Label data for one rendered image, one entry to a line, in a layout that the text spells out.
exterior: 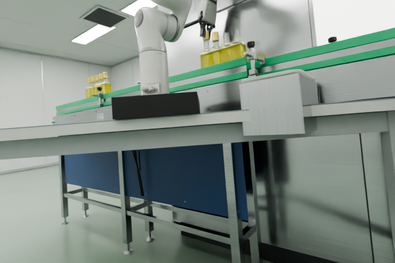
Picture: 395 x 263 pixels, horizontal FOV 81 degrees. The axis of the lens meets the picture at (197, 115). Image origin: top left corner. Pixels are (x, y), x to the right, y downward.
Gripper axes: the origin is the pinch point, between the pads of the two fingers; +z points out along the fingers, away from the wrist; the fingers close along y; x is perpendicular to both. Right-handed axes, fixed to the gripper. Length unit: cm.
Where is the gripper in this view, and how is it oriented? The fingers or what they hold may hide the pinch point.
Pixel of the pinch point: (205, 33)
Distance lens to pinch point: 124.5
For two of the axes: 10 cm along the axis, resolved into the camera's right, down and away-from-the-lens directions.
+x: 7.6, 1.7, -6.2
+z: -1.3, 9.8, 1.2
